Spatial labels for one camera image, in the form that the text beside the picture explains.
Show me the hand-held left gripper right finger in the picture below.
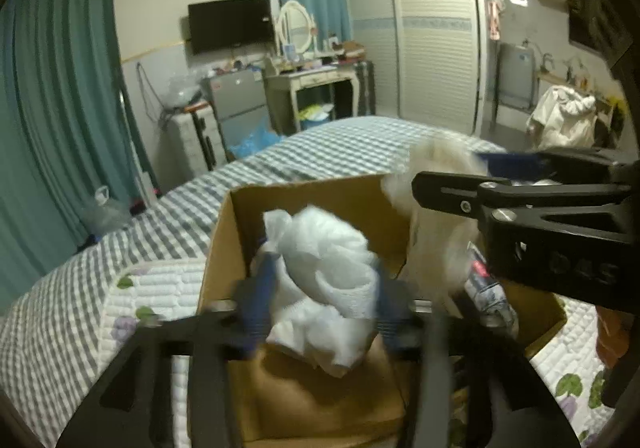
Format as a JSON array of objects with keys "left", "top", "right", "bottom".
[{"left": 376, "top": 272, "right": 582, "bottom": 448}]

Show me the white sliding-door wardrobe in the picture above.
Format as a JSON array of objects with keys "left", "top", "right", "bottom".
[{"left": 341, "top": 0, "right": 489, "bottom": 135}]

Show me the wide teal curtain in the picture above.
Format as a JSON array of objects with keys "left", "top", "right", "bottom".
[{"left": 0, "top": 0, "right": 157, "bottom": 311}]

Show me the blue plastic bag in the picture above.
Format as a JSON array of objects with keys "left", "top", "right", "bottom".
[{"left": 227, "top": 125, "right": 284, "bottom": 160}]

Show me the white towel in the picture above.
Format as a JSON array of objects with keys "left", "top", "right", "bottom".
[{"left": 255, "top": 205, "right": 382, "bottom": 379}]

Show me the clear plastic bag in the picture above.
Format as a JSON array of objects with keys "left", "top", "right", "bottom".
[{"left": 167, "top": 72, "right": 206, "bottom": 109}]

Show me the white quilted floral blanket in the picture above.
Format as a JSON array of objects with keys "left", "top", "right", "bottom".
[{"left": 97, "top": 257, "right": 621, "bottom": 448}]

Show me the cream dressing table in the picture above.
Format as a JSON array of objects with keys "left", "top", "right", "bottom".
[{"left": 263, "top": 58, "right": 362, "bottom": 137}]

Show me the bed with checkered sheet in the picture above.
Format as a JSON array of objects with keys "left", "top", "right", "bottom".
[{"left": 0, "top": 115, "right": 507, "bottom": 448}]

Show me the clear plastic water jug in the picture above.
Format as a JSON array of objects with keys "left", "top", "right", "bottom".
[{"left": 82, "top": 186, "right": 132, "bottom": 235}]

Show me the cream fluffy cloth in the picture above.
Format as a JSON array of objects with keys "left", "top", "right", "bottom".
[{"left": 381, "top": 135, "right": 494, "bottom": 299}]

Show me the orange object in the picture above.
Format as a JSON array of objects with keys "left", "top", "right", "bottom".
[{"left": 596, "top": 305, "right": 632, "bottom": 370}]

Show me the white jacket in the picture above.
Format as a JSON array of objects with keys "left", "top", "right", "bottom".
[{"left": 527, "top": 84, "right": 599, "bottom": 149}]

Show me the plastic bottle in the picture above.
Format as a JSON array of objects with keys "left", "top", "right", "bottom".
[{"left": 462, "top": 242, "right": 522, "bottom": 337}]

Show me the waste bin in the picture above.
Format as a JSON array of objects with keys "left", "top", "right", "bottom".
[{"left": 297, "top": 104, "right": 335, "bottom": 131}]

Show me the small grey fridge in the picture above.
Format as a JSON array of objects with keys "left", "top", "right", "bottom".
[{"left": 201, "top": 68, "right": 271, "bottom": 163}]

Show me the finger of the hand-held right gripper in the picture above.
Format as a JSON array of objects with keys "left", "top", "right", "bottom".
[
  {"left": 411, "top": 171, "right": 632, "bottom": 241},
  {"left": 472, "top": 147, "right": 640, "bottom": 187}
]

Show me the cardboard box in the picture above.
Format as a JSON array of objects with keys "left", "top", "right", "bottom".
[{"left": 187, "top": 173, "right": 569, "bottom": 448}]

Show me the white storage cabinet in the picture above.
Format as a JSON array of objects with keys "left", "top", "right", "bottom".
[{"left": 167, "top": 108, "right": 221, "bottom": 175}]

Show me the hanging patterned garment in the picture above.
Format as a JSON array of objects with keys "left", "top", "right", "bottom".
[{"left": 485, "top": 0, "right": 506, "bottom": 41}]

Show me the black wall television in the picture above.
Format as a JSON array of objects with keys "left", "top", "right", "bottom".
[{"left": 187, "top": 0, "right": 275, "bottom": 55}]

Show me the grey washing machine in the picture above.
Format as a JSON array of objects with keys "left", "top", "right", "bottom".
[{"left": 497, "top": 42, "right": 539, "bottom": 111}]

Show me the oval white-framed mirror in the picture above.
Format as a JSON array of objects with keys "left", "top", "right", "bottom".
[{"left": 275, "top": 0, "right": 317, "bottom": 56}]

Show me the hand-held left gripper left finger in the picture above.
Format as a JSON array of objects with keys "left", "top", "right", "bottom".
[{"left": 57, "top": 253, "right": 280, "bottom": 448}]

